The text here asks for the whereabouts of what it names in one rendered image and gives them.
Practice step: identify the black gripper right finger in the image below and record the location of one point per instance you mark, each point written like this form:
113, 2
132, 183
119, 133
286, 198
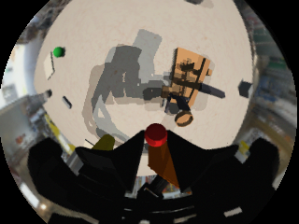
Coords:
191, 162

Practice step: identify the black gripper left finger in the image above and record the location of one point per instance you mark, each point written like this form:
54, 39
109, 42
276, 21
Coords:
122, 161

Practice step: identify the green ball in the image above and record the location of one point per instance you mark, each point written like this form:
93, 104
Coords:
58, 52

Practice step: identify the beige flat rectangular panel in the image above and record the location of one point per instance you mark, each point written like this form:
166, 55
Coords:
87, 144

